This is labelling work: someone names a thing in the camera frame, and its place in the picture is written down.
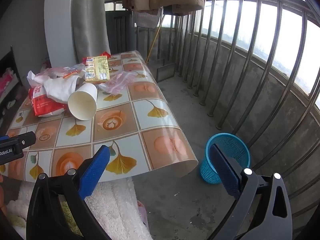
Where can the small red wrapper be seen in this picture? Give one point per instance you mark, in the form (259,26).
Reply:
(105,53)

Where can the white tissue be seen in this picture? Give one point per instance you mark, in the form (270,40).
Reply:
(60,87)
(32,77)

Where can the black furniture frame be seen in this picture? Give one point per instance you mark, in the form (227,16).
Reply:
(13,57)

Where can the blue plastic basket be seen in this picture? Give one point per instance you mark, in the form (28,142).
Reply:
(240,147)

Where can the white paper cup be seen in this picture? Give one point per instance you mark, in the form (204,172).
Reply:
(85,92)

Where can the clear pink printed plastic bag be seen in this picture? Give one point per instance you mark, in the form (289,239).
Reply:
(116,82)

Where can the yellow snack packet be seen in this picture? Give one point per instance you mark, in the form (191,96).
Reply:
(98,67)

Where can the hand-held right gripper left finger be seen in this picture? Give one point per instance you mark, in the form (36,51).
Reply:
(95,170)

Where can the pink slipper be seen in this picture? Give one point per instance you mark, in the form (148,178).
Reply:
(142,215)

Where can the pink clear wrapper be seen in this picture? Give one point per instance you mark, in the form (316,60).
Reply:
(57,71)

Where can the pink flowered blanket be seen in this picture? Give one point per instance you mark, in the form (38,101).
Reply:
(5,85)

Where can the grey curtain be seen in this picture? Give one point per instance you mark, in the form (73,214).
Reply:
(87,17)

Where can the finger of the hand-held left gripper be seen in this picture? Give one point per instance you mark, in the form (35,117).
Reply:
(25,140)

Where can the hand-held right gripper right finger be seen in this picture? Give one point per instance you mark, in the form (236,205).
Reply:
(225,170)

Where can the dark framed panel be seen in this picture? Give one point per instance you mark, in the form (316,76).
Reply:
(165,72)

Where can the leaf patterned tablecloth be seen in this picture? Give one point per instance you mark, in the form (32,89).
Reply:
(150,110)

